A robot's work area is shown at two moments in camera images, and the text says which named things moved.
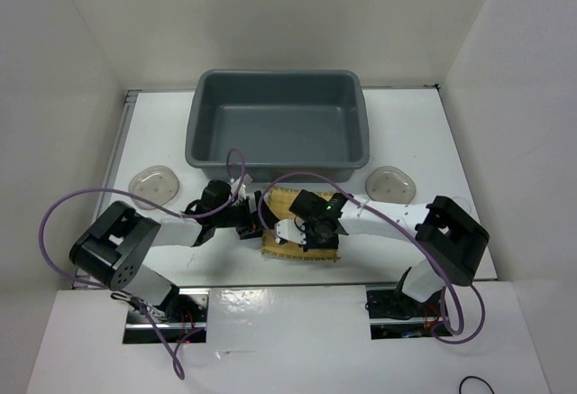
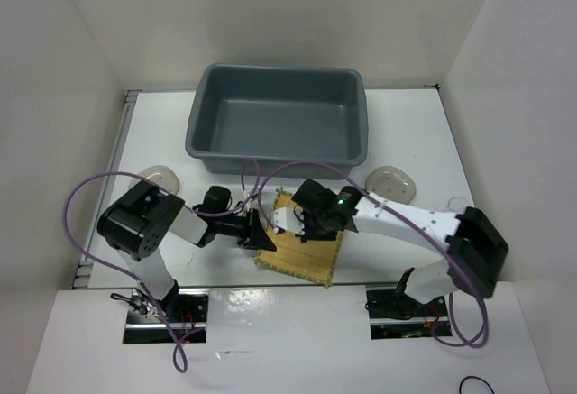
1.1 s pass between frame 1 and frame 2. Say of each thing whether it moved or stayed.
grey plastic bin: stayed
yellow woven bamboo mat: moved
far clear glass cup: stayed
